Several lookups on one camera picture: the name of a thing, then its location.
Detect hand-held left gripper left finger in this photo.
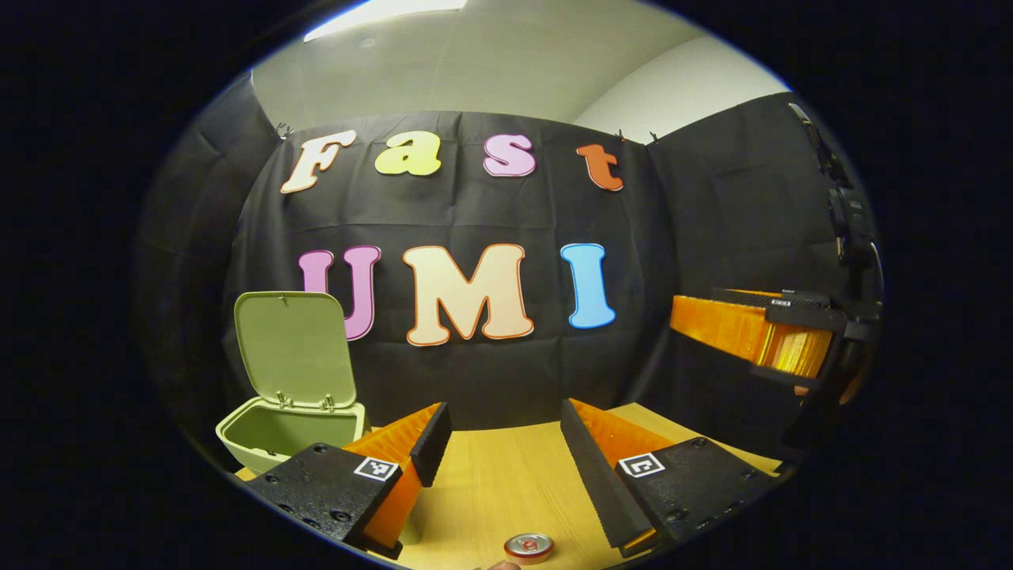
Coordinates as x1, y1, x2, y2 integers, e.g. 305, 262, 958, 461
247, 402, 453, 560

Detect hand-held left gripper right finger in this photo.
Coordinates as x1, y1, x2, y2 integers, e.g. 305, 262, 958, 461
560, 398, 780, 557

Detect red pop can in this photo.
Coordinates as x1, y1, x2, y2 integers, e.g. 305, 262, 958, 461
504, 533, 555, 564

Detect pale green desktop garbage bin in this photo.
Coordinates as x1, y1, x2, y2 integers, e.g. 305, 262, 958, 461
215, 291, 370, 476

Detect wooden desktop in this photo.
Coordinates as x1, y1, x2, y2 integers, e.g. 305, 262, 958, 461
237, 402, 784, 570

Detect black backdrop cloth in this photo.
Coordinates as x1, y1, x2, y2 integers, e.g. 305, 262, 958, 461
135, 75, 883, 468

